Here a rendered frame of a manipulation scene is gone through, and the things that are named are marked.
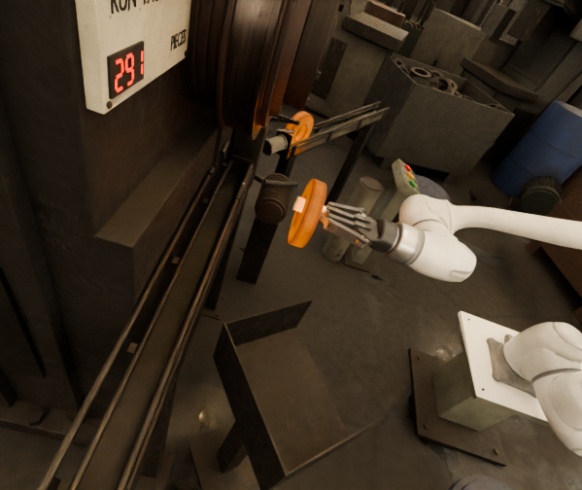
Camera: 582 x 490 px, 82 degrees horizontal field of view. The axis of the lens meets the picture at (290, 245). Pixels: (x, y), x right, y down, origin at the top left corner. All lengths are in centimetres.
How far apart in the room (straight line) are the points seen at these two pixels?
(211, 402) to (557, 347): 117
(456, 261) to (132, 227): 66
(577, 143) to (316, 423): 367
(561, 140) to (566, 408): 304
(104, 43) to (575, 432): 137
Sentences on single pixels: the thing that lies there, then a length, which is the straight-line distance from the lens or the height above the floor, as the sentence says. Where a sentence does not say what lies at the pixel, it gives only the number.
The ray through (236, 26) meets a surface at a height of 113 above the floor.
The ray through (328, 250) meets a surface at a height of 6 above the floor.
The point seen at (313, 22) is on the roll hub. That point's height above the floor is 116.
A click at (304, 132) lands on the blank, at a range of 143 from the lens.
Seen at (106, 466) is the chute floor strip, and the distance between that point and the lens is 68.
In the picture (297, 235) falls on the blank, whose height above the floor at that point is 82.
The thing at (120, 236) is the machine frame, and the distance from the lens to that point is 55.
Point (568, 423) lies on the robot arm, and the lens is 135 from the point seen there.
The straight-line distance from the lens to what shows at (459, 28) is 498.
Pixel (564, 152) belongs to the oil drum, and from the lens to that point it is 407.
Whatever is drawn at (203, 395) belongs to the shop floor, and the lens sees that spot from 136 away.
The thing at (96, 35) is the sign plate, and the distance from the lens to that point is 41.
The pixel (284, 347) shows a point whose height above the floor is 61.
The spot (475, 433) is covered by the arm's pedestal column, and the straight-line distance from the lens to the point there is 181.
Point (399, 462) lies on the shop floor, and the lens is 155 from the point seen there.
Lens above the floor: 127
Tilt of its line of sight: 41 degrees down
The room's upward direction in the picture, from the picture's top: 24 degrees clockwise
